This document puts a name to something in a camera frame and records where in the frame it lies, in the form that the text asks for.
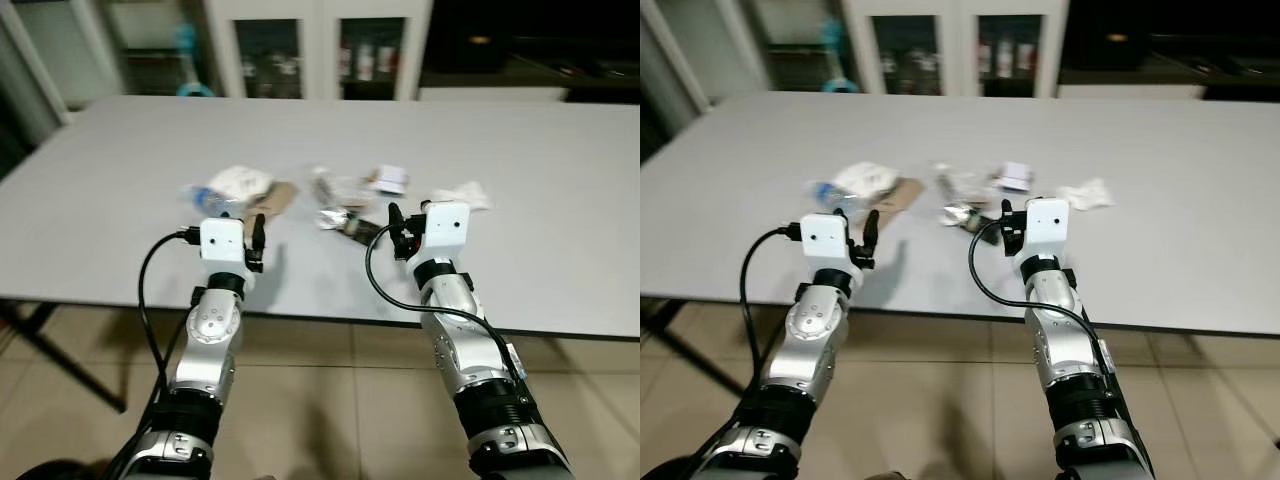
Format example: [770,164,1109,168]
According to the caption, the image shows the brown cardboard piece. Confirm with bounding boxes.
[872,177,927,214]
[243,181,300,218]

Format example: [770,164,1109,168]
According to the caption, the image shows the clear plastic bottle blue label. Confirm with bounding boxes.
[182,184,248,218]
[807,180,869,214]

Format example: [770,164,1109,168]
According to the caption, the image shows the white crumpled plastic bag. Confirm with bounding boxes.
[204,165,277,202]
[831,161,902,198]

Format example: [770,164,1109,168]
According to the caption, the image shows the white crumpled tissue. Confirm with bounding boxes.
[1056,177,1115,211]
[430,181,494,214]

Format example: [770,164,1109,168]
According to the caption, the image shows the grey folding table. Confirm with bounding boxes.
[0,95,641,341]
[640,91,1280,338]

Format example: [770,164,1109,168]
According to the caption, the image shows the white glass door cabinet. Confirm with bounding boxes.
[203,0,434,102]
[840,0,1067,100]

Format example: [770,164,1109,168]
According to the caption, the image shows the light blue plastic object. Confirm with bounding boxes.
[175,18,215,98]
[814,14,861,95]

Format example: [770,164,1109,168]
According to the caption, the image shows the black table leg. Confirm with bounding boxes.
[640,296,743,398]
[0,300,130,414]

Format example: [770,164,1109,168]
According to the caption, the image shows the white framed glass door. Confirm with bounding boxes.
[640,0,843,101]
[0,0,207,113]

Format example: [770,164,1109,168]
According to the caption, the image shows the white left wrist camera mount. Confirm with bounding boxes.
[199,217,249,292]
[799,214,854,291]

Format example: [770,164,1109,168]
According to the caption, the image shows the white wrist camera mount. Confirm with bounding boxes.
[799,214,854,291]
[199,217,249,292]
[1021,197,1072,264]
[419,200,472,267]

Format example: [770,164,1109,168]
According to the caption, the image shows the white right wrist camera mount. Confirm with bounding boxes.
[1021,197,1072,264]
[419,200,472,267]

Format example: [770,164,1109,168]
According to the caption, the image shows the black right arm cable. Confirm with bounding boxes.
[364,221,528,386]
[967,217,1113,353]

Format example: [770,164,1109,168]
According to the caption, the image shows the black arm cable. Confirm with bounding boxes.
[741,224,807,426]
[967,217,1113,353]
[364,221,528,386]
[137,227,204,431]

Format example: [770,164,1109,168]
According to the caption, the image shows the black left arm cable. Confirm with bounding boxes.
[741,224,807,426]
[137,227,204,431]

